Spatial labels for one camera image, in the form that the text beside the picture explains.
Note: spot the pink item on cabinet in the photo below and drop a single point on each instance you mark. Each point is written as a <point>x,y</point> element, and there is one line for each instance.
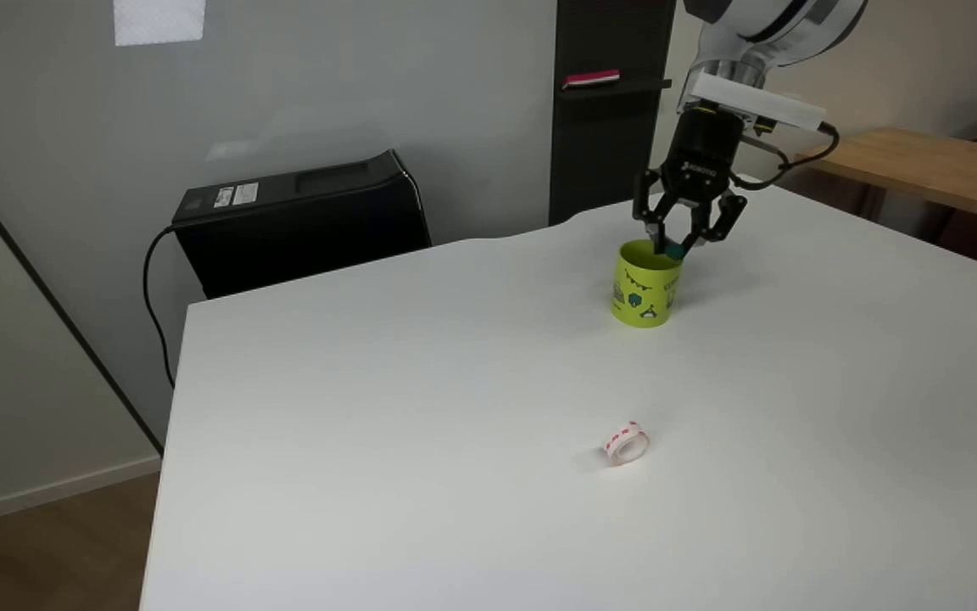
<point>592,79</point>

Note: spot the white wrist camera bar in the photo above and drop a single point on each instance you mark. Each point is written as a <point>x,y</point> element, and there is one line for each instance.
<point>762,102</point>

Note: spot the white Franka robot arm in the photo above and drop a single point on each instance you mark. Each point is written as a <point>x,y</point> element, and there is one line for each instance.
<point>780,28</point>

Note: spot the white tape roll red print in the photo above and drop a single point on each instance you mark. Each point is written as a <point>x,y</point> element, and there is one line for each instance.
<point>625,433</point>

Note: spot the green capped marker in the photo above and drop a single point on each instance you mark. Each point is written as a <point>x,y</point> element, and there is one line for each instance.
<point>678,250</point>

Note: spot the dark tall cabinet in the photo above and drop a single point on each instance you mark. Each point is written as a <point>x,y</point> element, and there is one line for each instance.
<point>603,148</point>

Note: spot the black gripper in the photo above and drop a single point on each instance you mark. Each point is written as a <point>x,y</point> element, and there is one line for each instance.
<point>706,148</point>

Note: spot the large black computer tower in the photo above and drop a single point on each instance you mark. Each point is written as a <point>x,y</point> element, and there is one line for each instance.
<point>307,226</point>

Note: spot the wooden desk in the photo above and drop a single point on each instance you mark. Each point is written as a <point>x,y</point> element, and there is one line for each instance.
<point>940,170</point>

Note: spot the white paper sheet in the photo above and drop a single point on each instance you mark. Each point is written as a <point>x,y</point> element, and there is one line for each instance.
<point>161,23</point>

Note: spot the yellow-green mug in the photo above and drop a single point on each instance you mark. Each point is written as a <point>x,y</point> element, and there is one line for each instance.
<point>639,297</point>

